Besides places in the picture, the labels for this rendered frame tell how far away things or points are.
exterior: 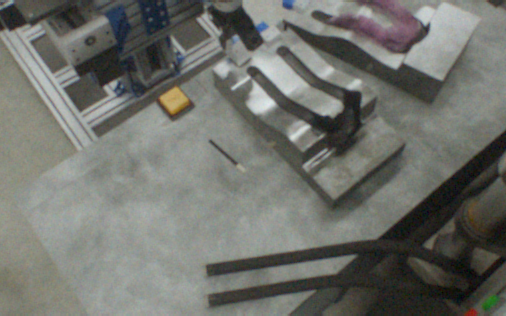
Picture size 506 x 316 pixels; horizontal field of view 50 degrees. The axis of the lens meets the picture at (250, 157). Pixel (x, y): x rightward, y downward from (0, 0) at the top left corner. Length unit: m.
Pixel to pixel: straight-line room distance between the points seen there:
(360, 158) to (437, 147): 0.24
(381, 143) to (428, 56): 0.29
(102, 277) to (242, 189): 0.41
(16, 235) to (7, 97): 0.71
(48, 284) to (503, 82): 1.78
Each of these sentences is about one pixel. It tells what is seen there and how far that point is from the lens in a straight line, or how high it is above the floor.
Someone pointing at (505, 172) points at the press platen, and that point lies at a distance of 1.01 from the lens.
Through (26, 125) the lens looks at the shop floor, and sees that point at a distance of 2.68.
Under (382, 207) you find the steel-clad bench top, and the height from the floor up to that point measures 0.80.
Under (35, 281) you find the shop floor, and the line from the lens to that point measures 2.35.
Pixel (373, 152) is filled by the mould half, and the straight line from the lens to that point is 1.43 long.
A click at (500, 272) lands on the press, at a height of 0.78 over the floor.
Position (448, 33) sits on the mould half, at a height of 0.91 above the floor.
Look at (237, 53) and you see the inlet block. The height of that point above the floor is 0.95.
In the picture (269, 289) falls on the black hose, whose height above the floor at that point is 0.85.
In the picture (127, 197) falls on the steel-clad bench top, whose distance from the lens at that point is 1.46.
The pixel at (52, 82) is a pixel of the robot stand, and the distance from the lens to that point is 2.48.
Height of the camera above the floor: 2.09
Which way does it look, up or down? 62 degrees down
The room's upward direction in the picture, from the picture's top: 3 degrees counter-clockwise
